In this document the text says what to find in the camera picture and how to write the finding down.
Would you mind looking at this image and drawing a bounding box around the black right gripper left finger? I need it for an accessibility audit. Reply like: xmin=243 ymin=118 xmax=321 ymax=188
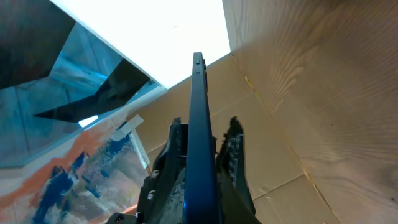
xmin=136 ymin=118 xmax=188 ymax=224

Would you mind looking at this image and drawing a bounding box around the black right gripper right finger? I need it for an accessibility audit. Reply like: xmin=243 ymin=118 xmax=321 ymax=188
xmin=216 ymin=116 xmax=257 ymax=224

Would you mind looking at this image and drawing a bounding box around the blue smartphone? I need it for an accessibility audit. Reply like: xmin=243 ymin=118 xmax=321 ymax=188
xmin=183 ymin=52 xmax=222 ymax=224

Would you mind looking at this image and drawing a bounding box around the brown cardboard panel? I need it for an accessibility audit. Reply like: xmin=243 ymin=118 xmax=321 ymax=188
xmin=128 ymin=55 xmax=338 ymax=223

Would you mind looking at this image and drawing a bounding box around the abstract painted canvas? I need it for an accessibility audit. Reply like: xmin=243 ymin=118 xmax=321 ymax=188
xmin=1 ymin=115 xmax=149 ymax=223

